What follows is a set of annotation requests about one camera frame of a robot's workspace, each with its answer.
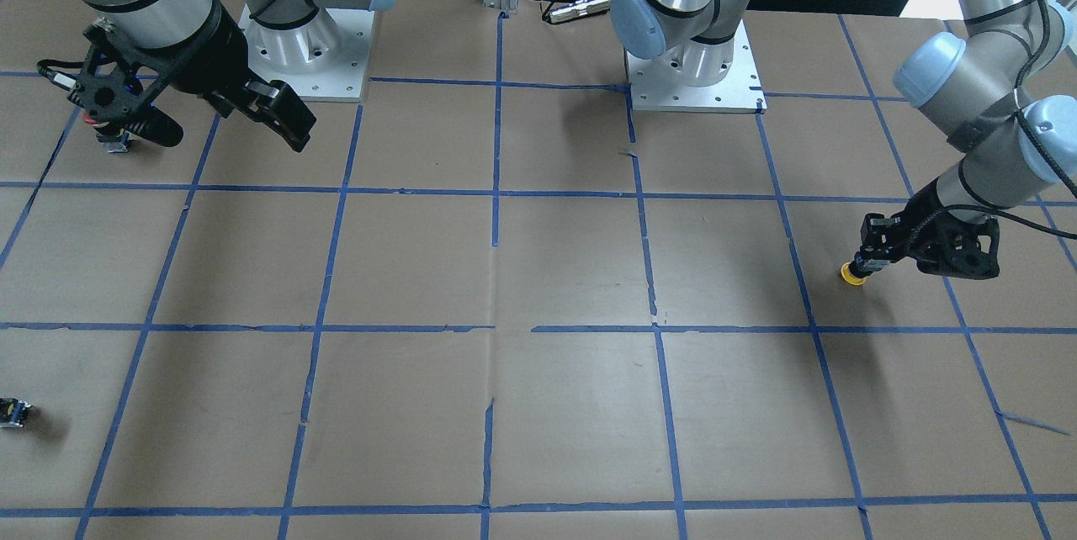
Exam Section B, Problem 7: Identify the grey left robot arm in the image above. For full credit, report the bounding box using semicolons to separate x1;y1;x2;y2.
611;0;1074;283

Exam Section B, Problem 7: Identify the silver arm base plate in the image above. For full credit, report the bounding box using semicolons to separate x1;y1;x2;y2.
624;22;768;114
238;6;379;103

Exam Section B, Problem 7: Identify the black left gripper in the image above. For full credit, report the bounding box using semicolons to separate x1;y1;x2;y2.
859;202;939;265

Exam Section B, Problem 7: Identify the red push button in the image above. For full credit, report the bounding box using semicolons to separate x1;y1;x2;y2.
90;123;132;154

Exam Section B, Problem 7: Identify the silver cable connector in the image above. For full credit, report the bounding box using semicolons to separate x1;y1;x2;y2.
541;0;611;25

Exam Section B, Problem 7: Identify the yellow push button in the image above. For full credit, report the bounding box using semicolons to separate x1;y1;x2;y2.
839;262;867;287

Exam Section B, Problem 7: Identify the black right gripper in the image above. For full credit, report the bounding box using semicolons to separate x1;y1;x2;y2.
172;1;316;153

